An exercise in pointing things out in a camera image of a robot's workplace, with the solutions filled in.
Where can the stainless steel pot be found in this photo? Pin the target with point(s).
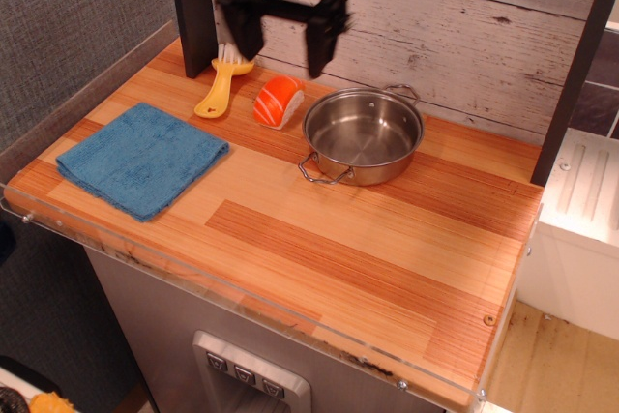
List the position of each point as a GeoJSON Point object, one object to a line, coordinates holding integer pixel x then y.
{"type": "Point", "coordinates": [362, 136]}

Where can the yellow dish brush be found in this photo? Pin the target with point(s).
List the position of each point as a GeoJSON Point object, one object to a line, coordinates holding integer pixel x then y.
{"type": "Point", "coordinates": [228, 64]}

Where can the salmon sushi toy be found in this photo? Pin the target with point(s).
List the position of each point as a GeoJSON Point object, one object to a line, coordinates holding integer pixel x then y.
{"type": "Point", "coordinates": [278, 100]}

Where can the blue folded cloth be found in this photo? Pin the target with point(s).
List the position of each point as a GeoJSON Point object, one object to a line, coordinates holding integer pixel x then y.
{"type": "Point", "coordinates": [141, 161]}

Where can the silver dispenser panel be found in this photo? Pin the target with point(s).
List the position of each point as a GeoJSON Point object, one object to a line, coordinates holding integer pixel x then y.
{"type": "Point", "coordinates": [236, 380]}

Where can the white cabinet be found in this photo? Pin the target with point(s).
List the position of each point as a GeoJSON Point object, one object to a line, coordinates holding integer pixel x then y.
{"type": "Point", "coordinates": [570, 269]}

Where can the yellow object bottom left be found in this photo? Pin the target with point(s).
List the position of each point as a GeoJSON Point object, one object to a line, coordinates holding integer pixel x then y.
{"type": "Point", "coordinates": [50, 403]}

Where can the dark left post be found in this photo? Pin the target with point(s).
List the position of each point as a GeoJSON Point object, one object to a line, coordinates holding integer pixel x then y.
{"type": "Point", "coordinates": [198, 34]}

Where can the dark post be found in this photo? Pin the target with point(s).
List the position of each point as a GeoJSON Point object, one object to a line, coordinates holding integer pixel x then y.
{"type": "Point", "coordinates": [584, 55]}
{"type": "Point", "coordinates": [198, 34]}

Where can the dark right post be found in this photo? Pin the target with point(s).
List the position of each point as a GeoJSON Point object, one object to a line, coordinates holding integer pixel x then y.
{"type": "Point", "coordinates": [584, 55]}

